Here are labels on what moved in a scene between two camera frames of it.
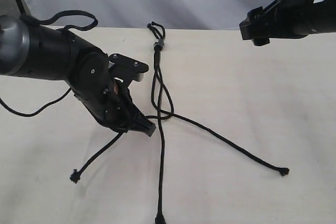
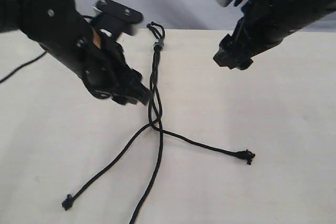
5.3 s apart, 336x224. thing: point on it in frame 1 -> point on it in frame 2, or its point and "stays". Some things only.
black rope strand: x=282 y=171 -> x=248 y=154
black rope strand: x=160 y=33 -> x=156 y=121
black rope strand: x=159 y=46 -> x=68 y=202
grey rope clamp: x=160 y=42 stays
